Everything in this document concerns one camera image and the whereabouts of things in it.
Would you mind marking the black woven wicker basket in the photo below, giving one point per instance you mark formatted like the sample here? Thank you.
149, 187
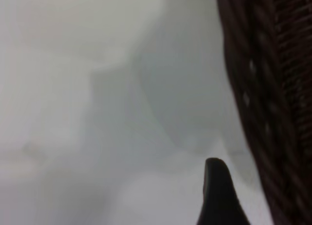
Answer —
268, 88

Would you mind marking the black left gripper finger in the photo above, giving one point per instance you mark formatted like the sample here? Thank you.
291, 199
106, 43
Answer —
219, 198

